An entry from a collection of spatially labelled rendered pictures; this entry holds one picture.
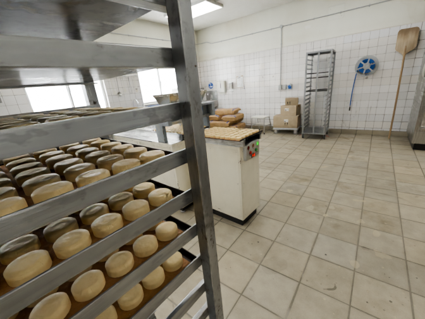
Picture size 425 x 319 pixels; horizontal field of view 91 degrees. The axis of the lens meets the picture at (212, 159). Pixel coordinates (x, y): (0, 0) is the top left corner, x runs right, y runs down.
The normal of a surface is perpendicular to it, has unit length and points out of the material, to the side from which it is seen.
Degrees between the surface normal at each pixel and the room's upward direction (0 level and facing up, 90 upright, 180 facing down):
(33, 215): 90
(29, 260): 0
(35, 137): 90
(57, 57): 90
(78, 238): 0
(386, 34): 90
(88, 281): 0
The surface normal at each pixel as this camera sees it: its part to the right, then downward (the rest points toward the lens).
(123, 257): -0.09, -0.94
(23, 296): 0.76, 0.15
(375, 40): -0.59, 0.32
